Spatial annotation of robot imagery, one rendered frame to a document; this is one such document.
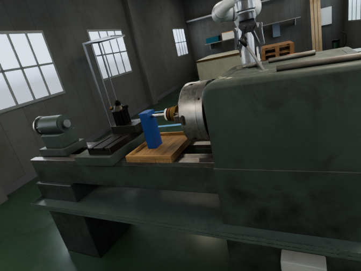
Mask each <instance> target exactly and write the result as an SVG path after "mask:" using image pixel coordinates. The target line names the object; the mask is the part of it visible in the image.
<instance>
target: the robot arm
mask: <svg viewBox="0 0 361 271"><path fill-rule="evenodd" d="M261 8H262V5H261V1H260V0H223V1H221V2H219V3H217V4H216V5H215V6H214V8H213V10H212V18H213V20H214V21H215V22H216V23H222V22H223V23H225V22H233V21H234V23H235V25H236V27H237V28H234V29H233V32H234V40H235V50H238V51H239V54H240V58H241V63H242V65H246V64H248V63H252V62H255V60H254V58H253V57H252V55H251V54H250V52H249V51H248V49H247V48H245V47H244V46H243V45H242V44H241V43H240V42H239V43H240V45H239V46H238V33H239V39H240V38H241V37H242V36H246V38H247V40H248V43H249V47H250V48H251V50H252V51H253V53H254V54H255V43H254V39H255V41H256V43H257V47H256V49H257V58H258V60H259V61H260V55H259V54H261V53H262V49H261V46H262V45H264V44H265V41H264V35H263V30H262V25H263V23H262V22H260V23H257V22H256V20H255V18H256V16H258V15H259V13H260V11H261ZM256 25H257V27H259V33H260V37H261V43H260V41H259V39H258V37H257V35H256V33H255V30H254V28H255V26H256Z"/></svg>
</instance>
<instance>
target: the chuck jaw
mask: <svg viewBox="0 0 361 271"><path fill-rule="evenodd" d="M174 120H175V124H180V123H181V124H183V125H185V124H186V121H185V117H184V116H181V117H179V112H178V111H177V112H174Z"/></svg>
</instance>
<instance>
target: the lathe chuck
mask: <svg viewBox="0 0 361 271"><path fill-rule="evenodd" d="M200 82H201V81H197V82H190V83H186V84H185V85H184V86H183V88H182V90H181V92H180V96H179V103H178V112H179V117H181V116H184V117H185V121H186V124H185V125H183V124H181V127H182V130H183V132H184V134H185V136H186V137H187V138H188V139H189V140H190V141H206V140H205V139H204V138H203V136H202V135H201V133H200V131H199V127H198V124H197V118H196V93H197V89H198V86H199V84H200ZM191 83H194V85H192V86H189V84H191ZM193 137H197V138H199V139H198V140H195V139H193Z"/></svg>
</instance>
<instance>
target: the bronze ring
mask: <svg viewBox="0 0 361 271"><path fill-rule="evenodd" d="M177 111H178V107H177V105H176V106H172V107H170V108H167V109H166V112H165V115H166V118H167V120H168V121H173V122H174V121H175V120H174V112H177Z"/></svg>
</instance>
